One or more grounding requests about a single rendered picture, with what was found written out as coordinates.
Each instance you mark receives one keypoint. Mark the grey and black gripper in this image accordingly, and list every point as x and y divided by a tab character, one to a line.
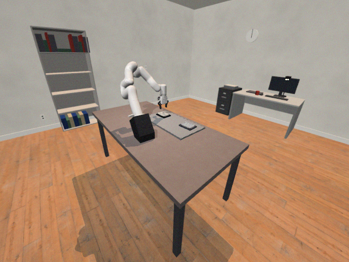
163	100

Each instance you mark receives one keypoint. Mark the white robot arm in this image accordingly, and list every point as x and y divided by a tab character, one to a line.
128	91

